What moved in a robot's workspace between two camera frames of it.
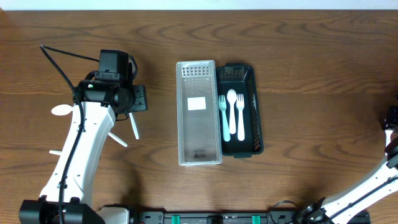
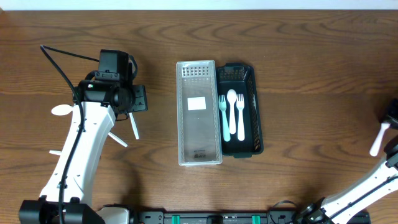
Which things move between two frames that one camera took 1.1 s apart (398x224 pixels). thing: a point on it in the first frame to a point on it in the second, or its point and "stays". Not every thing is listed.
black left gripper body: [140, 98] stays
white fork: [388, 135] to [374, 149]
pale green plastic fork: [222, 105] stays
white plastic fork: [240, 102] stays
